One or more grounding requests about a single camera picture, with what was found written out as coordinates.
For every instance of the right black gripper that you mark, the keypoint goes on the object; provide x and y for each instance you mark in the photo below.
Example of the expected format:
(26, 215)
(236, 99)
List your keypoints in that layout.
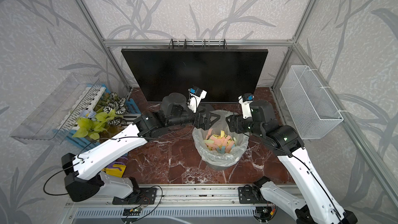
(233, 118)

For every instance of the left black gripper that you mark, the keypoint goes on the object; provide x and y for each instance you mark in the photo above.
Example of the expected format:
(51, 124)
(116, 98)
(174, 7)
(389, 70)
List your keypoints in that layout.
(204, 124)

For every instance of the grey bin with plastic bag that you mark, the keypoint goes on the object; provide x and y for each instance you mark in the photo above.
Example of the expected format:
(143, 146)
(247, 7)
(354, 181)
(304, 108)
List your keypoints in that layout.
(213, 159)

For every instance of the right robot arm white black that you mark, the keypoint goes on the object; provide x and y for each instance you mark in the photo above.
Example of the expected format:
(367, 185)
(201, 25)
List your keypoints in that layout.
(317, 205)

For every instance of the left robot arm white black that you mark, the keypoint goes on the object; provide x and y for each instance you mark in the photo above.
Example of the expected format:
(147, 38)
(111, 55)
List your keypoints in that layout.
(85, 177)

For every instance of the pile of discarded sticky notes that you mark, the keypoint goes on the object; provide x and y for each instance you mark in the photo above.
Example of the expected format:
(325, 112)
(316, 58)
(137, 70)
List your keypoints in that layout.
(221, 143)

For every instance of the black flat monitor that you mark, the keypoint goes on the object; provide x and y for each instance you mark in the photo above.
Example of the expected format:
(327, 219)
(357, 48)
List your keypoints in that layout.
(224, 74)

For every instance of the green artificial plant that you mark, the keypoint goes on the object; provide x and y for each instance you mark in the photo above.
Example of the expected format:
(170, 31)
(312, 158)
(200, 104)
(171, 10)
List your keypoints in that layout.
(105, 119)

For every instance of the yellow purple tool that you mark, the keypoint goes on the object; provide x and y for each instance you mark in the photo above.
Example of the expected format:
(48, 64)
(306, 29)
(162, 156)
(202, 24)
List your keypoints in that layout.
(115, 169)

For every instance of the blue white wooden crate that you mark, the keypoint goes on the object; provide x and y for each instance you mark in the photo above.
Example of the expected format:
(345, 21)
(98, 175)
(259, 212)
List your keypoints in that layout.
(133, 112)

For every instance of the small green circuit board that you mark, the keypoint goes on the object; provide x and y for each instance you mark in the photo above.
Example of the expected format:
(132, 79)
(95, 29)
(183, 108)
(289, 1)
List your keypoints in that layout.
(132, 211)

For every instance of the clear plastic tray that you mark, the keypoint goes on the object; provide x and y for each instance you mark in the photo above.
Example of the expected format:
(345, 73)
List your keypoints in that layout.
(52, 121)

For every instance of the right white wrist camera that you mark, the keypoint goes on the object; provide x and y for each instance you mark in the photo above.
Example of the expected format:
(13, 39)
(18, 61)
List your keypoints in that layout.
(245, 100)

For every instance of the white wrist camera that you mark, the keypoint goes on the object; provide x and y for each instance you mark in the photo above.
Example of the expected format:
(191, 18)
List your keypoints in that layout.
(245, 100)
(195, 96)

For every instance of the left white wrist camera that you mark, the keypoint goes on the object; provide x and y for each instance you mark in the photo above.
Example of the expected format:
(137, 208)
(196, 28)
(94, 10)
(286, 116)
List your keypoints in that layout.
(195, 96)

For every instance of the black wire rack behind monitor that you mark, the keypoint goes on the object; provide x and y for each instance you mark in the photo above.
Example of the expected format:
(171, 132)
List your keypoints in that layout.
(198, 44)

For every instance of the white wire mesh basket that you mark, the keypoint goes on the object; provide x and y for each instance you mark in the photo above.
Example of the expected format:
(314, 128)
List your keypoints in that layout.
(312, 110)

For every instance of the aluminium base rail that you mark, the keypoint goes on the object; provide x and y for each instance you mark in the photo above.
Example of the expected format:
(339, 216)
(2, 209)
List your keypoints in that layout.
(187, 195)

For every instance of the round black connector with wires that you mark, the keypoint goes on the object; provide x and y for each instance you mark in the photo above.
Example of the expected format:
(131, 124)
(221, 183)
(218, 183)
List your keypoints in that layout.
(264, 214)

